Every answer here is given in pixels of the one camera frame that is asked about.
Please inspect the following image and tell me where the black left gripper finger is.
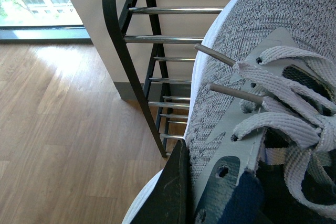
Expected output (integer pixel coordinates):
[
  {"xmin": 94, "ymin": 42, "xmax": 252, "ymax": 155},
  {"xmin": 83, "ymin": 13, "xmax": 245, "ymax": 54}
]
[{"xmin": 130, "ymin": 140, "xmax": 190, "ymax": 223}]

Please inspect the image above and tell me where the black metal shoe rack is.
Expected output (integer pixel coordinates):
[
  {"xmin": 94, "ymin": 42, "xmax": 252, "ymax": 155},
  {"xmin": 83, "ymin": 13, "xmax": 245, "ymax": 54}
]
[{"xmin": 102, "ymin": 0, "xmax": 230, "ymax": 157}]

